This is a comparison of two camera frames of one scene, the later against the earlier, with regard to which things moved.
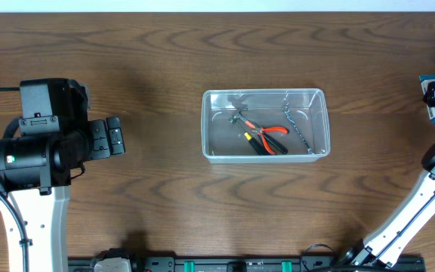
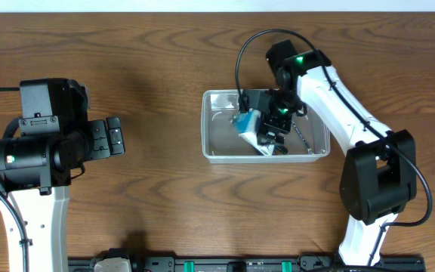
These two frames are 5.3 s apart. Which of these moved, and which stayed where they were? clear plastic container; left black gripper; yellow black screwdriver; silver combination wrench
Moved: yellow black screwdriver
Stayed: silver combination wrench; left black gripper; clear plastic container
